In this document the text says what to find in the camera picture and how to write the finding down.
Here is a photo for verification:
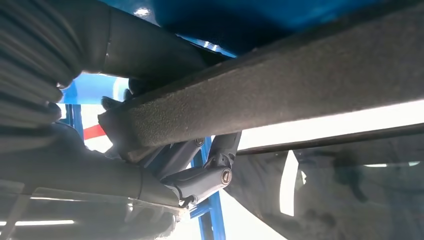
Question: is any blue metal shelf rack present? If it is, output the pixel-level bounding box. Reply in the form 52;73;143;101
61;0;382;240

